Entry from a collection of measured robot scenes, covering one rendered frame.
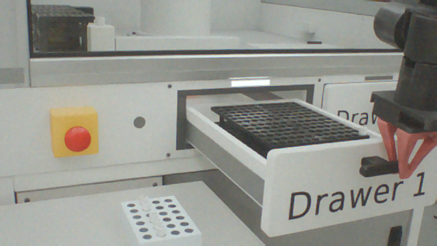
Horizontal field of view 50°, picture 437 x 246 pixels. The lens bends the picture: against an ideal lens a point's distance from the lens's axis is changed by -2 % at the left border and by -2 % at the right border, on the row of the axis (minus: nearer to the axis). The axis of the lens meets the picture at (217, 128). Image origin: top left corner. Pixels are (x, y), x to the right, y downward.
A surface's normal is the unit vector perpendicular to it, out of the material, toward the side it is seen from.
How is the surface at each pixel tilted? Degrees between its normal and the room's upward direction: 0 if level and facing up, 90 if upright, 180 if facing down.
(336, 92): 90
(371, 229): 90
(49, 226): 0
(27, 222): 0
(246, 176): 90
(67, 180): 90
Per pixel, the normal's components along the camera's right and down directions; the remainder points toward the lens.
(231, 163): -0.91, 0.07
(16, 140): 0.40, 0.29
